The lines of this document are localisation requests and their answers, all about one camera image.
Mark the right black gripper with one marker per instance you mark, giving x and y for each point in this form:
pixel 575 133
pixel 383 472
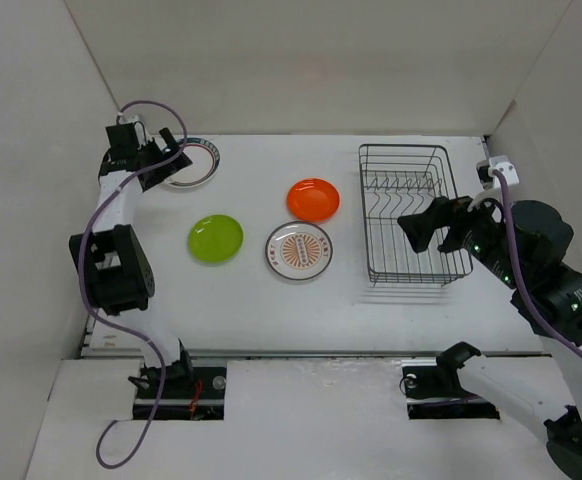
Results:
pixel 420 225

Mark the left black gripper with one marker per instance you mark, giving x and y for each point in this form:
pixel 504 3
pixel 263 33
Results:
pixel 170 162

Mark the white plate blue rim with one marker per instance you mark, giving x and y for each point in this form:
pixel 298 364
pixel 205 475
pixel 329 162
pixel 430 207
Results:
pixel 205 158

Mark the green plastic plate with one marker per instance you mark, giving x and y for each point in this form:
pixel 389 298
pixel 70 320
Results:
pixel 215 239

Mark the orange plastic plate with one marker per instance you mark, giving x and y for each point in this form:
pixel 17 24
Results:
pixel 313 200

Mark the white plate orange sunburst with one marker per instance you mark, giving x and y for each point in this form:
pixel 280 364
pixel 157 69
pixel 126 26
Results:
pixel 299 251

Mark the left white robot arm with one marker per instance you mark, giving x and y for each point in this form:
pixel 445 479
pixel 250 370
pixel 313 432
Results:
pixel 116 278

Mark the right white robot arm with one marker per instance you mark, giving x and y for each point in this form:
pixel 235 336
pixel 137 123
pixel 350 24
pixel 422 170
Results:
pixel 523 245

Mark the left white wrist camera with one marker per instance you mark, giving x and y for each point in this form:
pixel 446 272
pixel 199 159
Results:
pixel 122 118

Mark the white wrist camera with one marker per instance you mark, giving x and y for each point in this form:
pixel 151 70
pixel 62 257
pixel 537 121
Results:
pixel 501 163
pixel 122 118

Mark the black wire dish rack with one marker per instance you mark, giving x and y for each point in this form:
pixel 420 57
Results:
pixel 397 180

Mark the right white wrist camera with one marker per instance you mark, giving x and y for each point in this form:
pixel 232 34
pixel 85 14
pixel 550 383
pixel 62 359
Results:
pixel 501 163

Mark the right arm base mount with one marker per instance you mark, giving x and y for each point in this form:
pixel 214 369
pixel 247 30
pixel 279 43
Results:
pixel 431 395

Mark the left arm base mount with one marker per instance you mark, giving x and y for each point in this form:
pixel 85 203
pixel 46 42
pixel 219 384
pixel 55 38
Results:
pixel 182 400

